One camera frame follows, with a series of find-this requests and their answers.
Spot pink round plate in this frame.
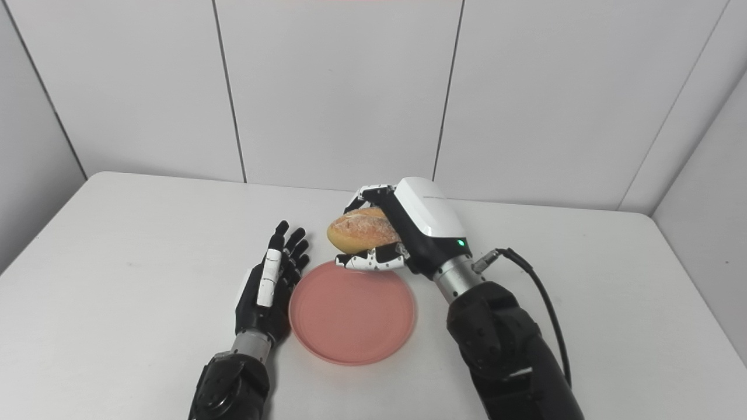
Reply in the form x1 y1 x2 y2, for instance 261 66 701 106
288 260 417 366

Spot golden crusty bread roll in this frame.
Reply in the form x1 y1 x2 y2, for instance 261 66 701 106
327 207 403 255

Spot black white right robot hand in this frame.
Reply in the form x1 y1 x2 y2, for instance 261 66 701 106
335 177 472 279

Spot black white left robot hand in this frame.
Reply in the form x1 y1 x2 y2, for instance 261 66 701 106
235 220 311 345

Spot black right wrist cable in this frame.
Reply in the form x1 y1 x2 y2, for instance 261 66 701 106
472 248 573 389

